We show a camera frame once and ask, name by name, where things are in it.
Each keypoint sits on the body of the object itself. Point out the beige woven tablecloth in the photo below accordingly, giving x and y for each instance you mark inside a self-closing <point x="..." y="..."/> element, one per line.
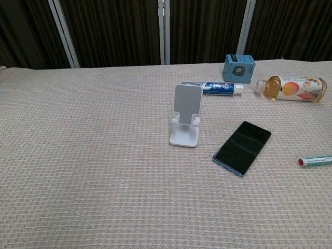
<point x="103" y="168"/>

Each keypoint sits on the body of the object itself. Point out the white green tube red cap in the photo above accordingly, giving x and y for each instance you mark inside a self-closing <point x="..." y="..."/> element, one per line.
<point x="315" y="160"/>

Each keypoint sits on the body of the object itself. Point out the white folding screen frame post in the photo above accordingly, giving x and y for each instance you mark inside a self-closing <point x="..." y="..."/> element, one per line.
<point x="245" y="28"/>
<point x="163" y="31"/>
<point x="63" y="33"/>

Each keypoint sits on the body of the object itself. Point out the juice bottle with fruit label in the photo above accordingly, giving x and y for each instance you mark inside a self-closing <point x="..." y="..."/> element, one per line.
<point x="295" y="88"/>

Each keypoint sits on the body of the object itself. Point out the blue cardboard box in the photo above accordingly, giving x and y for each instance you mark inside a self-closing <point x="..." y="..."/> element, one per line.
<point x="238" y="68"/>

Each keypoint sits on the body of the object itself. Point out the white phone stand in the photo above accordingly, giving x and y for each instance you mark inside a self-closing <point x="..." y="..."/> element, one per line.
<point x="187" y="109"/>

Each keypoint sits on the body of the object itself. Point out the black smartphone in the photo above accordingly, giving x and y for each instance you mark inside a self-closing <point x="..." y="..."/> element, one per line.
<point x="242" y="147"/>

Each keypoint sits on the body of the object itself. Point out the blue white toothpaste tube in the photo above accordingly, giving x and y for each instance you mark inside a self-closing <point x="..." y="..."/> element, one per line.
<point x="220" y="88"/>

